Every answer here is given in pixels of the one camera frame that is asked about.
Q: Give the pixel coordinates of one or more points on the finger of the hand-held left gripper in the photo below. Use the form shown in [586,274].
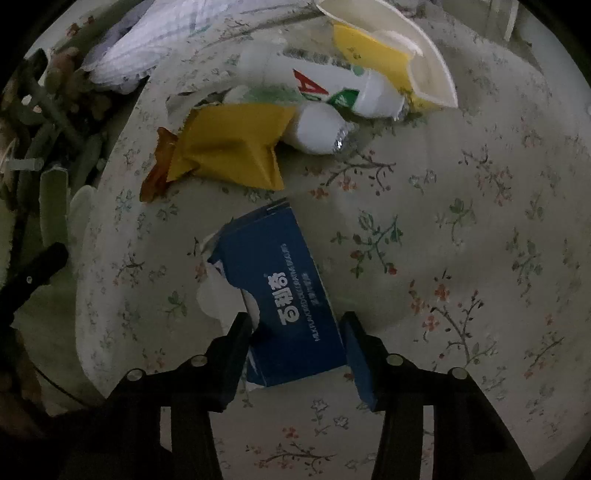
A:
[37,277]

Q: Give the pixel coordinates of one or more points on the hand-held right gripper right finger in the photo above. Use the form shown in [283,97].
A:
[355,355]

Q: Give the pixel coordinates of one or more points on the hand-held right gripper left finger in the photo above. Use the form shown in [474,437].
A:
[240,344]

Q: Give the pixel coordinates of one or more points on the white trash bin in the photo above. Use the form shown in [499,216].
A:
[83,212]

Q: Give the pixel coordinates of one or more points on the blue milk carton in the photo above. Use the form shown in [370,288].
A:
[277,267]

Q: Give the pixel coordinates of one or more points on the grey metal rack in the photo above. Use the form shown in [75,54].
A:
[55,203]

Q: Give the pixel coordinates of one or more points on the orange brown wrapper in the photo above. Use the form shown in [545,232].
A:
[156,181]

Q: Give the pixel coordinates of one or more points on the floral bed sheet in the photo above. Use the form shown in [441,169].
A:
[461,230]

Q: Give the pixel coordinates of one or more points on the yellow snack wrapper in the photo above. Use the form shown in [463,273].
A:
[231,143]

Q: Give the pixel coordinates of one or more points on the brown stuffed toy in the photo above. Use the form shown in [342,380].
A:
[69,74]

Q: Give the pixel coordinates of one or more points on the small white plastic bottle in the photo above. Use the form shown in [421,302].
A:
[314,129]

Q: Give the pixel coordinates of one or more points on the plaid pillow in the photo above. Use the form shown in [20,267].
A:
[138,50]

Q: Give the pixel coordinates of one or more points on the large white red-label bottle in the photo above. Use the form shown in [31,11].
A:
[323,76]

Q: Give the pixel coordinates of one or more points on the yellow white paper cup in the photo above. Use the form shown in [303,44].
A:
[369,50]

